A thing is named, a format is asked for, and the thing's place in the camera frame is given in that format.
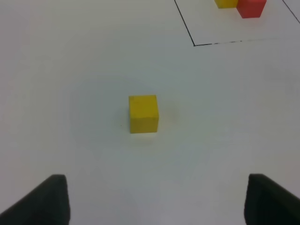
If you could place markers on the template yellow cube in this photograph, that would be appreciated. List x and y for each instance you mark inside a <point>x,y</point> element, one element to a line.
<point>226,3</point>

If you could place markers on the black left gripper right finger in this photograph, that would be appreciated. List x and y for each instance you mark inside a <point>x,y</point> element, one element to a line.
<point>268,203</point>

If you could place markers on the template red cube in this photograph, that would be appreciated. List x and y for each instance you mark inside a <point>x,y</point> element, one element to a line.
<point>250,8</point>

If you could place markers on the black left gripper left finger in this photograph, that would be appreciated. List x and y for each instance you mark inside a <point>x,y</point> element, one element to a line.
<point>47,204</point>

